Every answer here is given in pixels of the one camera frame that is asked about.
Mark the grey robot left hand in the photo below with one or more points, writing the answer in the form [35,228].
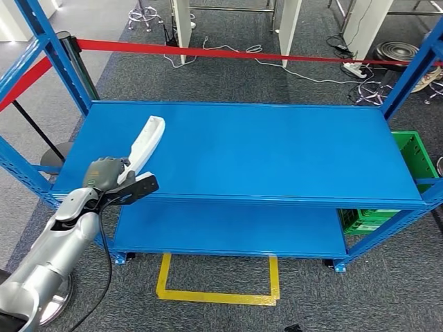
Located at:
[103,174]

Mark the belt barrier stanchion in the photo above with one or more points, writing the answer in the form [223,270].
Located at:
[78,64]

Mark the black pole stanchion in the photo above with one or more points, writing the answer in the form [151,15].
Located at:
[52,160]

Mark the green plastic crate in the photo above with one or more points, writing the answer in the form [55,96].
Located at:
[416,158]
[367,224]

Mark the red barrier belt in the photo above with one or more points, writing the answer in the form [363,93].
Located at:
[207,51]
[24,82]

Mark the chrome stool star base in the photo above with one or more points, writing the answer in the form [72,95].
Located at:
[143,13]
[372,94]

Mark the white power strip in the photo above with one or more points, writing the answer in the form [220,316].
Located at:
[355,70]

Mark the black router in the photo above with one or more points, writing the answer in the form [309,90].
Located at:
[170,40]

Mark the white curved plastic part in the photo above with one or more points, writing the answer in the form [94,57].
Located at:
[145,142]

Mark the white panel-leg desk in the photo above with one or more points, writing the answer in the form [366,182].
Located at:
[181,27]
[367,23]

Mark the dark round ribbed base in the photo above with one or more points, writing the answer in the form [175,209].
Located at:
[396,52]

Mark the person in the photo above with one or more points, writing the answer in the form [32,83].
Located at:
[429,80]

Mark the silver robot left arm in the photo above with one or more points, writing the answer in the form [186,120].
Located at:
[52,256]

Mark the blue metal shelf rack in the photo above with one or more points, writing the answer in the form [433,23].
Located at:
[277,151]

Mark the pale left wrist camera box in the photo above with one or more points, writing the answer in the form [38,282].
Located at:
[144,175]

